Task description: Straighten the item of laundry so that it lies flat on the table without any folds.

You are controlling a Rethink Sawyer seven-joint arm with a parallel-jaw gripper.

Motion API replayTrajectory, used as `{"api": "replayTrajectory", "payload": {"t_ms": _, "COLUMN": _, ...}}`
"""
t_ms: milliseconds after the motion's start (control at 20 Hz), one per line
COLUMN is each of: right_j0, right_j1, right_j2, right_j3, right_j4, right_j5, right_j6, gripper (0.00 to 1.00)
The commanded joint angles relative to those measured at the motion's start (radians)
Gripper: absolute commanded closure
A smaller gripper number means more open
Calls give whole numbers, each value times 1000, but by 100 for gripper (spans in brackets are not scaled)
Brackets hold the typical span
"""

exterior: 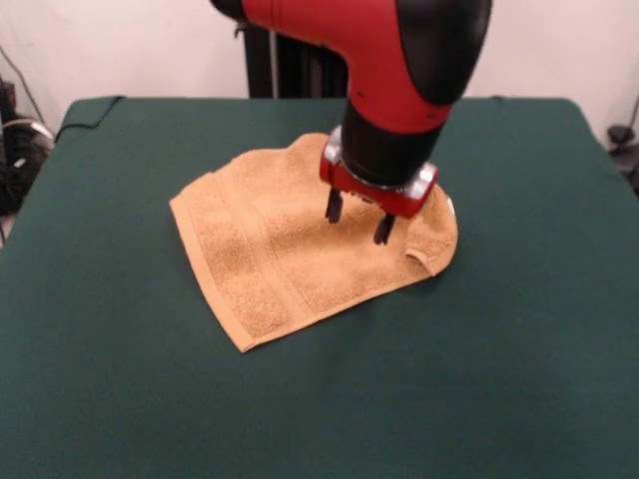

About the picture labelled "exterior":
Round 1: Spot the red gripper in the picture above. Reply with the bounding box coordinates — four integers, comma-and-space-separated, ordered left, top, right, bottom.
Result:
319, 158, 440, 247

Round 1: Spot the orange terry towel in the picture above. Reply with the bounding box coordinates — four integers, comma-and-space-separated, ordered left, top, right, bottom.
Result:
169, 132, 459, 354

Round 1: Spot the dark green table cloth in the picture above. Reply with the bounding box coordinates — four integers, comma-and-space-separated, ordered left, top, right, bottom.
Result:
0, 95, 639, 479

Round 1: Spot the grey black stand base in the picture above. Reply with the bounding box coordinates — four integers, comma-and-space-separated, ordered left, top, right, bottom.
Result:
607, 94, 639, 197

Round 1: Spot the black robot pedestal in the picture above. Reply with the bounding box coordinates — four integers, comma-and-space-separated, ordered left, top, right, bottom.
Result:
234, 19, 350, 99

